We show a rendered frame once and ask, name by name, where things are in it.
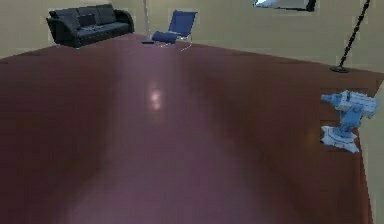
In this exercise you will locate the black framed wall picture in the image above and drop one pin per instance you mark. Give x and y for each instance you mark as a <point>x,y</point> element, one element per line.
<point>286,4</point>

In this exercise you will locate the blue lounge chair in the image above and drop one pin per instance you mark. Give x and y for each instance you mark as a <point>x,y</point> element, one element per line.
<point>180,25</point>

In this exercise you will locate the dark laptop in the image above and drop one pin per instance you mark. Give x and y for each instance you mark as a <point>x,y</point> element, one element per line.
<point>88,21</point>

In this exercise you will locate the black floor lamp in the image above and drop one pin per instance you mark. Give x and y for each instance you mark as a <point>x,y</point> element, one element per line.
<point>353,35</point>

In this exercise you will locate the grey floor lamp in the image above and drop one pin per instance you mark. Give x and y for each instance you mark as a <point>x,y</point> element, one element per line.
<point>146,20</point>

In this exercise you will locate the black sofa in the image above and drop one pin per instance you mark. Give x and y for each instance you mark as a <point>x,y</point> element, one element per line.
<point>100,28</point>

